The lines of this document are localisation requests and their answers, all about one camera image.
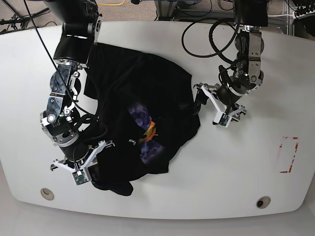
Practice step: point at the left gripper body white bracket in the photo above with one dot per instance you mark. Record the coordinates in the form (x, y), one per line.
(223, 99)

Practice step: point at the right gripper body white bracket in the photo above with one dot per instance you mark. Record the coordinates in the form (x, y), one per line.
(79, 156)

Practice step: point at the black graphic T-shirt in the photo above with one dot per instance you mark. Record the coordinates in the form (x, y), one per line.
(146, 103)

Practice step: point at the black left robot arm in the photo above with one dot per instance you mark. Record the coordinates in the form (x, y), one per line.
(244, 74)

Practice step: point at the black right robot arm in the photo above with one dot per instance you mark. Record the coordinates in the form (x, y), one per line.
(80, 138)

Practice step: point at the left table grommet hole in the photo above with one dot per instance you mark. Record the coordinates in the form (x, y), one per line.
(47, 194)

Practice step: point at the table grommet hole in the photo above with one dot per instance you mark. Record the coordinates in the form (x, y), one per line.
(47, 194)
(263, 202)

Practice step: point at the red tape rectangle marking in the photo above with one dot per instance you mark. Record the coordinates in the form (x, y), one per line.
(286, 154)

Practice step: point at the right table grommet hole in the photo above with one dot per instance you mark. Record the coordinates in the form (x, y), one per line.
(263, 202)

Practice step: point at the white power strip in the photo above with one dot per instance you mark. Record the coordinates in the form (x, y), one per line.
(303, 13)

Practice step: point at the black tripod legs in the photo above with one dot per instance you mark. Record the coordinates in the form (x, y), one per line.
(16, 23)

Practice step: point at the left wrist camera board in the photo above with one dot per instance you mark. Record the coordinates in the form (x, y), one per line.
(222, 119)

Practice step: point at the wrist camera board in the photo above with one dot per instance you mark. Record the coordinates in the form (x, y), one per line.
(222, 119)
(79, 177)

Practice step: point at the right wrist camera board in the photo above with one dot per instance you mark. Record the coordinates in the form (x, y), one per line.
(79, 177)

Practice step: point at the aluminium frame stand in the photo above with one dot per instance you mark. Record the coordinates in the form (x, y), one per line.
(165, 9)

